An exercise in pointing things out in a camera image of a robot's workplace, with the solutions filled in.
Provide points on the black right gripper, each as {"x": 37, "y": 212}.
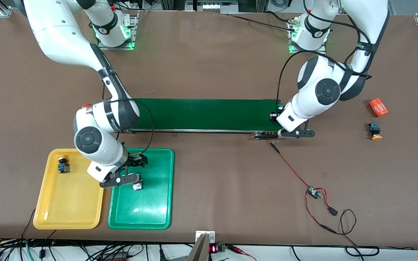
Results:
{"x": 135, "y": 160}

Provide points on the yellow push button switch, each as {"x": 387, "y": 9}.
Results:
{"x": 64, "y": 167}
{"x": 375, "y": 130}

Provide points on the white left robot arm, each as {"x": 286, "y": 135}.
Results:
{"x": 325, "y": 90}

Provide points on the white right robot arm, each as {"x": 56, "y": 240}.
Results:
{"x": 60, "y": 36}

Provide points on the green plastic tray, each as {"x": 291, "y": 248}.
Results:
{"x": 151, "y": 206}

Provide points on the green conveyor belt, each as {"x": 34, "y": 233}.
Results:
{"x": 209, "y": 114}

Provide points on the yellow plastic tray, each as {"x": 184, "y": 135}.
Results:
{"x": 71, "y": 203}

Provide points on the small controller circuit board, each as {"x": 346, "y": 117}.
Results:
{"x": 314, "y": 192}

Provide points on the grey metal pole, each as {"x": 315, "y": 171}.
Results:
{"x": 198, "y": 252}

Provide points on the red black power lead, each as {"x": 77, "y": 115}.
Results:
{"x": 334, "y": 211}

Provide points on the red digit display module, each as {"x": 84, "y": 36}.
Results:
{"x": 214, "y": 249}

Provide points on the red clip lead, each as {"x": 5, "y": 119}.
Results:
{"x": 240, "y": 249}

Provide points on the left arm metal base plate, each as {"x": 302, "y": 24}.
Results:
{"x": 310, "y": 52}

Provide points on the small metal table bracket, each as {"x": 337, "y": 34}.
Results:
{"x": 210, "y": 235}

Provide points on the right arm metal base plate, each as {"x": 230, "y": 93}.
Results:
{"x": 133, "y": 36}

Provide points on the aluminium frame rack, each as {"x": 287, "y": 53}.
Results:
{"x": 212, "y": 5}

